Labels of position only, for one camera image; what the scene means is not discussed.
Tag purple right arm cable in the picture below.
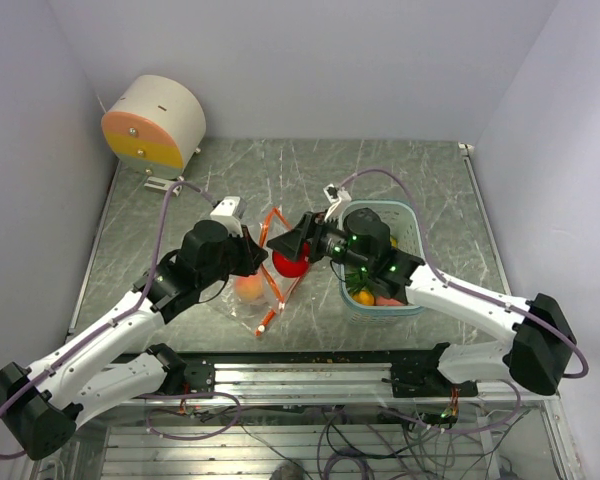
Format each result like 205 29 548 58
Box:
337 168 590 377

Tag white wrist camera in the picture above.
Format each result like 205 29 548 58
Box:
210 196 246 229
323 184 352 223

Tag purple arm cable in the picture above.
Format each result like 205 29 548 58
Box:
337 168 590 377
0 180 219 460

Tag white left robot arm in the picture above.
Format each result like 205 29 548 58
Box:
0 220 268 460

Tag toy peach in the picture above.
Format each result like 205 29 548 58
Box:
234 275 264 305

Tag pink toy fruit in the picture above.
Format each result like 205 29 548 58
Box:
375 296 405 307

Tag tangled cables under table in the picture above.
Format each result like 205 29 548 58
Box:
144 389 531 480

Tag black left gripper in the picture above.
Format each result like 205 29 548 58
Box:
197 223 268 288

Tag red toy apple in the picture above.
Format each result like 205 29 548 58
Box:
272 243 310 278

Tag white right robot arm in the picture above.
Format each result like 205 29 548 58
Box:
267 208 576 396

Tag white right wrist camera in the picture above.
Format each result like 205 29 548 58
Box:
323 184 352 223

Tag clear orange zip top bag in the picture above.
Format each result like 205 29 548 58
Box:
212 207 309 337

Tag toy pineapple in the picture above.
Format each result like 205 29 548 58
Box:
344 269 371 297

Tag small white metal bracket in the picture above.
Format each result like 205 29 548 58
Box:
143 176 178 193

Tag light blue plastic basket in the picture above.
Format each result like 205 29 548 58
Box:
335 199 424 326

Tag white cylindrical drawer box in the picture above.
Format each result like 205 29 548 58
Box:
101 75 207 180

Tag small yellow toy fruit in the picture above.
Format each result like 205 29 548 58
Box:
352 290 375 306

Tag white corner bracket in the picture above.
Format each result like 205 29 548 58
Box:
458 142 475 157

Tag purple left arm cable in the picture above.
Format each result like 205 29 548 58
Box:
0 180 219 460

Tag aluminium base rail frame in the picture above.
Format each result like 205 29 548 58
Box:
39 359 561 406

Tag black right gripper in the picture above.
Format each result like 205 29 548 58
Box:
268 209 372 274

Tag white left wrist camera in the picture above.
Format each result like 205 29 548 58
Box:
210 196 246 229

